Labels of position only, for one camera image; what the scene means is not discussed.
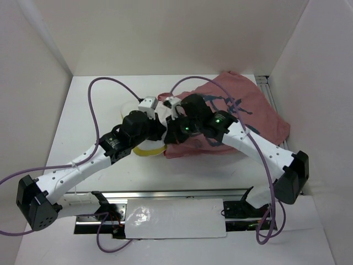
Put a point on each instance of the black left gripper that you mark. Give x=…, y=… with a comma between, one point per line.
x=158, y=128

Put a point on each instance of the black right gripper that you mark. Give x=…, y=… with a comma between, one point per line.
x=172, y=136

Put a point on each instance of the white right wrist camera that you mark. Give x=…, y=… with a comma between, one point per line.
x=172, y=103

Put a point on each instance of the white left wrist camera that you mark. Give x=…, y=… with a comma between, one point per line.
x=148, y=106

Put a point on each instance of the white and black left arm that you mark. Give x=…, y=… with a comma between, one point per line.
x=38, y=199

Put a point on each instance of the aluminium table edge rail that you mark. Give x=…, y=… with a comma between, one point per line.
x=159, y=194

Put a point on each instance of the white glossy cover plate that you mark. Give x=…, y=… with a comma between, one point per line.
x=174, y=218

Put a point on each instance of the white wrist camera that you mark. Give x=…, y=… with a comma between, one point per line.
x=172, y=103
x=148, y=106

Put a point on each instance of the aluminium side rail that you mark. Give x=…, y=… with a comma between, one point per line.
x=263, y=83

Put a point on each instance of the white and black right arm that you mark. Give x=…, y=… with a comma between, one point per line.
x=288, y=171

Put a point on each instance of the red and pink patterned pillowcase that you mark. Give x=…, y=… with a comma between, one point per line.
x=257, y=113

